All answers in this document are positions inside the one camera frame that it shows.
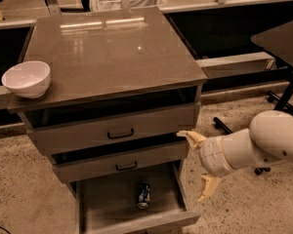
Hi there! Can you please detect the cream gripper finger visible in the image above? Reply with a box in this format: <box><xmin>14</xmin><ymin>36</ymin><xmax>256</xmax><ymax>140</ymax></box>
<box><xmin>197</xmin><ymin>174</ymin><xmax>221</xmax><ymax>202</ymax></box>
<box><xmin>177</xmin><ymin>131</ymin><xmax>206</xmax><ymax>149</ymax></box>

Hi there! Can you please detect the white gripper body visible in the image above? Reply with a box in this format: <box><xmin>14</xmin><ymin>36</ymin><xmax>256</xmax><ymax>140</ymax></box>
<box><xmin>199</xmin><ymin>136</ymin><xmax>234</xmax><ymax>176</ymax></box>

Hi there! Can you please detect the blue pepsi can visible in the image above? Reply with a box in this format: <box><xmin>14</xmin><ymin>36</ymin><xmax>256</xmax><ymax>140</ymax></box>
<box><xmin>137</xmin><ymin>182</ymin><xmax>150</xmax><ymax>210</ymax></box>

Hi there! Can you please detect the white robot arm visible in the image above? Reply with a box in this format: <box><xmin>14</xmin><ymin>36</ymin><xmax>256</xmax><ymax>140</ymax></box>
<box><xmin>177</xmin><ymin>110</ymin><xmax>293</xmax><ymax>202</ymax></box>

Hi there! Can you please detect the grey drawer cabinet with counter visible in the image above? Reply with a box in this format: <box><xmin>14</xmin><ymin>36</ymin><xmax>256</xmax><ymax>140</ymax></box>
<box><xmin>7</xmin><ymin>6</ymin><xmax>208</xmax><ymax>234</ymax></box>

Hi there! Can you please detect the open bottom grey drawer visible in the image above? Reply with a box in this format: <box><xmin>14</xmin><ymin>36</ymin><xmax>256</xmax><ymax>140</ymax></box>
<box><xmin>76</xmin><ymin>163</ymin><xmax>199</xmax><ymax>234</ymax></box>

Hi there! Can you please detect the middle grey drawer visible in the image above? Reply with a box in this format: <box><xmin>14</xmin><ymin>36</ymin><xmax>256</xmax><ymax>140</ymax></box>
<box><xmin>53</xmin><ymin>140</ymin><xmax>188</xmax><ymax>182</ymax></box>

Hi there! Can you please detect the top grey drawer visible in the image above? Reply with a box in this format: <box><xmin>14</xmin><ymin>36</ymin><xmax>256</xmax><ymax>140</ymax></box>
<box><xmin>25</xmin><ymin>99</ymin><xmax>199</xmax><ymax>155</ymax></box>

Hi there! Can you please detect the black table with wheeled base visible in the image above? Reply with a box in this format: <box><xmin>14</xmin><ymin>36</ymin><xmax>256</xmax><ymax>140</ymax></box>
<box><xmin>213</xmin><ymin>19</ymin><xmax>293</xmax><ymax>176</ymax></box>

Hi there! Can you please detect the white bowl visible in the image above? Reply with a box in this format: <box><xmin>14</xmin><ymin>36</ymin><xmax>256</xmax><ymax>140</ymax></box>
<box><xmin>1</xmin><ymin>60</ymin><xmax>51</xmax><ymax>98</ymax></box>

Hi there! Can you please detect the grey side rail ledge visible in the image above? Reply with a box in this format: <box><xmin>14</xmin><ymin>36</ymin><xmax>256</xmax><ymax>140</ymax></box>
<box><xmin>196</xmin><ymin>52</ymin><xmax>275</xmax><ymax>79</ymax></box>

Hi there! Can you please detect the white wire basket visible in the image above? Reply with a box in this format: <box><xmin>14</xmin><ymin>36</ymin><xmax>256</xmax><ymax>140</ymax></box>
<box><xmin>90</xmin><ymin>0</ymin><xmax>166</xmax><ymax>12</ymax></box>

